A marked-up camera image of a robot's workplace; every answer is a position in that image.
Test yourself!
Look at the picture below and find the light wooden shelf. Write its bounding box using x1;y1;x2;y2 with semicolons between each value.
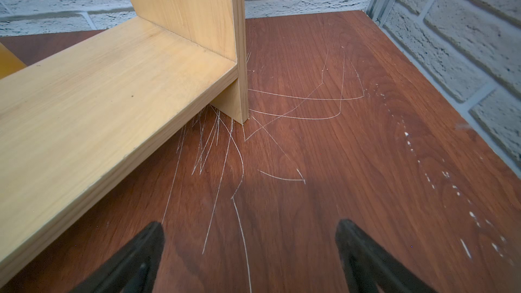
1;0;248;284

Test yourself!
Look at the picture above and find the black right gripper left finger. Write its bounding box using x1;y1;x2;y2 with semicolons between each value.
71;221;165;292

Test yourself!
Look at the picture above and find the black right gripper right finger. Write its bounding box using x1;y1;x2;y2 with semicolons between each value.
335;219;434;292

